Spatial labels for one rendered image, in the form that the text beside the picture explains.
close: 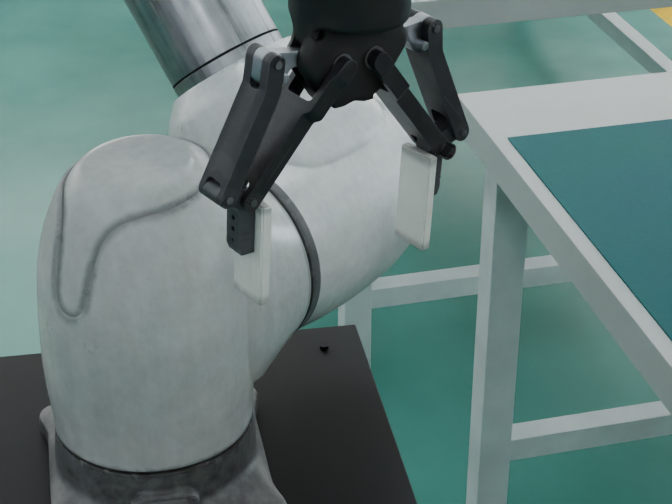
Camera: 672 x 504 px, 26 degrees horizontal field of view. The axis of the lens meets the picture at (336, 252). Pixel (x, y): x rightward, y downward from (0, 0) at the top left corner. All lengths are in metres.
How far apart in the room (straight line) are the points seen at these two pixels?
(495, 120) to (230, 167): 1.08
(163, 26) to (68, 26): 3.15
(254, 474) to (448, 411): 1.51
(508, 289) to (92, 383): 1.11
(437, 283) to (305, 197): 1.51
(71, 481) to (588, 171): 0.89
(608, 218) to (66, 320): 0.83
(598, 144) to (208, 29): 0.81
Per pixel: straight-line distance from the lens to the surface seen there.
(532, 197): 1.76
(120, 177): 1.02
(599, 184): 1.78
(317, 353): 1.31
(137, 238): 1.00
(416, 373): 2.72
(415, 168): 0.98
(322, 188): 1.13
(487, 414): 2.19
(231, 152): 0.87
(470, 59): 4.06
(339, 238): 1.13
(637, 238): 1.67
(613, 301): 1.57
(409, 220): 1.00
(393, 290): 2.60
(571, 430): 2.28
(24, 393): 1.29
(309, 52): 0.88
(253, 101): 0.87
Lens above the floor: 1.56
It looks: 30 degrees down
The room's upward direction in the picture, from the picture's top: straight up
